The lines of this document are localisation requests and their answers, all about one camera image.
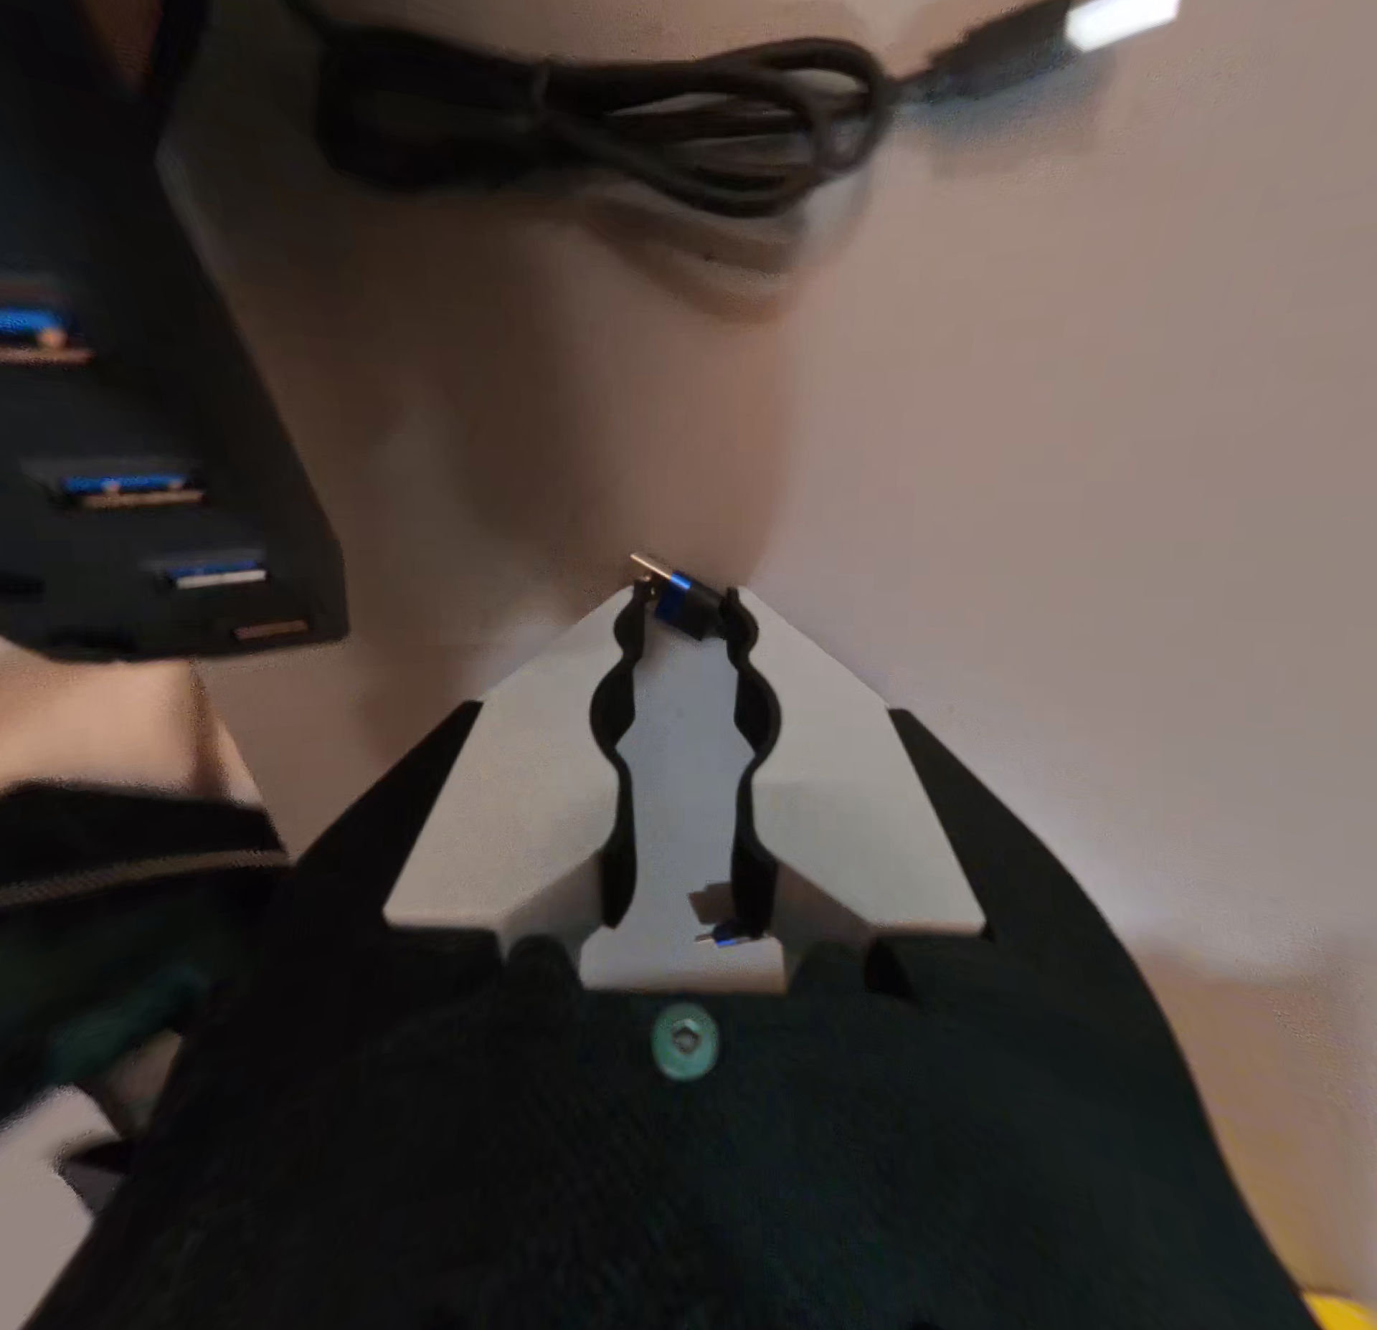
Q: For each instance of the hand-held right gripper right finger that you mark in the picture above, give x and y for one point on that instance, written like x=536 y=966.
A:
x=860 y=825

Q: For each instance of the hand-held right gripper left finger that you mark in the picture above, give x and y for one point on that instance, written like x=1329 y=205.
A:
x=505 y=814

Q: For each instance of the black USB hub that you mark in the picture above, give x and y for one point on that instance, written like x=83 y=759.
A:
x=161 y=406

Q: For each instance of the yellow plastic bin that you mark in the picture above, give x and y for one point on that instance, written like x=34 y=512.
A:
x=1344 y=1312

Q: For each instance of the grey desk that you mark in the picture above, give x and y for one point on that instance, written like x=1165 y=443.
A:
x=1076 y=492

